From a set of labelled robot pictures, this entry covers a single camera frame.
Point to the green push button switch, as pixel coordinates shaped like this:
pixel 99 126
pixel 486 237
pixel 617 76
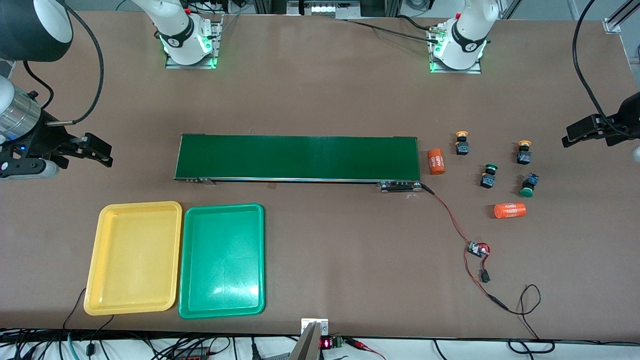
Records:
pixel 488 179
pixel 529 184

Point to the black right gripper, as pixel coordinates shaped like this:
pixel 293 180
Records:
pixel 46 138

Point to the aluminium frame profile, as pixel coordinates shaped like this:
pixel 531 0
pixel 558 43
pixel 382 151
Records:
pixel 612 25

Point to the grey metal equipment box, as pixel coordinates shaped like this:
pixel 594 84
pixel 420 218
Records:
pixel 325 7

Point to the red digit display module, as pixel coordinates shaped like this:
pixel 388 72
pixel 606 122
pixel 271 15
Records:
pixel 326 343

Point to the red clip lead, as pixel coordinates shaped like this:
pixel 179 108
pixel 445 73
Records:
pixel 365 346

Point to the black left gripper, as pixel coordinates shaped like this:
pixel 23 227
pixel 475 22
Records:
pixel 627 119

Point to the green plastic tray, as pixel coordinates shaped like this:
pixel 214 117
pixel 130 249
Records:
pixel 222 260

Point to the small green circuit board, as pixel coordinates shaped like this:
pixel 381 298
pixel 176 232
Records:
pixel 477 249

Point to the grey metal camera bracket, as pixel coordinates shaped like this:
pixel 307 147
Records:
pixel 310 345

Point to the yellow push button switch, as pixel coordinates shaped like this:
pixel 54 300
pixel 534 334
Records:
pixel 523 156
pixel 462 147

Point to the orange cylinder with white print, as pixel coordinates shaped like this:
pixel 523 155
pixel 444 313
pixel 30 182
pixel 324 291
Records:
pixel 510 210
pixel 436 162

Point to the yellow plastic tray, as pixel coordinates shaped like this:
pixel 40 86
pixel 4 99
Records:
pixel 132 257

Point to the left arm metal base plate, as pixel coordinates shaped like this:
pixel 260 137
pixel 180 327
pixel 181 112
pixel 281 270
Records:
pixel 472 70

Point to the green conveyor belt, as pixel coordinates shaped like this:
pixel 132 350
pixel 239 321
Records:
pixel 300 157

